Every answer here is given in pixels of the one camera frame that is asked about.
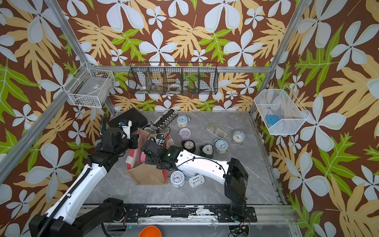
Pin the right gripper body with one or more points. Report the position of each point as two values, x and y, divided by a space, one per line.
149 160

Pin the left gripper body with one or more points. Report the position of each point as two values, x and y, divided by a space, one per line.
126 144

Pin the pink twin-bell alarm clock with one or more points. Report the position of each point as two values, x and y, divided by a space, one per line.
142 157

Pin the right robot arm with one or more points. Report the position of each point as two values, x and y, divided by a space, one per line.
231 174

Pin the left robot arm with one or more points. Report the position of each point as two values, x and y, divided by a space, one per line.
61 220

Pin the white round alarm clock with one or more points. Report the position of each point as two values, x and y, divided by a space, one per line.
177 179

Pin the black twin-bell alarm clock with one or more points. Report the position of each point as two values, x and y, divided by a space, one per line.
189 146

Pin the blue square alarm clock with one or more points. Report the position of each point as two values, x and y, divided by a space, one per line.
189 174

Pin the lilac round alarm clock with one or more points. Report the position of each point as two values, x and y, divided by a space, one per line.
184 133

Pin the small white digital clock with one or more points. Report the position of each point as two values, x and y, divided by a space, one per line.
196 180

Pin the cream and blue alarm clock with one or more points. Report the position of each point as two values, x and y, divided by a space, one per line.
183 121

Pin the dark green alarm clock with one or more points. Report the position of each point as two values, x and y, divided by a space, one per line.
207 150

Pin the mirror digital clock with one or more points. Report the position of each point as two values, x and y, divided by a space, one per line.
216 130

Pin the light blue twin-bell alarm clock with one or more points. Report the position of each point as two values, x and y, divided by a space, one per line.
221 146

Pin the grey round globe clock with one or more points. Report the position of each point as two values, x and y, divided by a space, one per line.
238 137

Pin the orange bowl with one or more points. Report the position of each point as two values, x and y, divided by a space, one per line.
150 231

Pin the blue object in basket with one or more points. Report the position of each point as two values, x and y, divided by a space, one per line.
272 119

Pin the socket set on black rail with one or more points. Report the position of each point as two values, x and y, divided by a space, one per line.
161 121

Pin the white wire basket left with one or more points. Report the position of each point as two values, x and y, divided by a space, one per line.
90 86

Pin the white wire basket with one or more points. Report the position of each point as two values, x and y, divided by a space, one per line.
284 104
90 86

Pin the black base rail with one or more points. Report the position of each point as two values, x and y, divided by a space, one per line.
221 213

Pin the black wire basket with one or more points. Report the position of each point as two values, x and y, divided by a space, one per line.
173 78

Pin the white wire basket right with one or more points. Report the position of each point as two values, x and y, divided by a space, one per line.
284 104

